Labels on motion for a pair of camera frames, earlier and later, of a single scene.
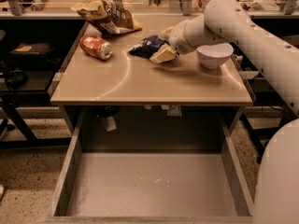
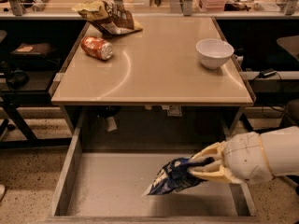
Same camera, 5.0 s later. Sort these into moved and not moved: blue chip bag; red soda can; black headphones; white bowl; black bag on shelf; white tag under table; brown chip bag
Moved: blue chip bag
Not moved: white bowl; white tag under table; brown chip bag; red soda can; black headphones; black bag on shelf
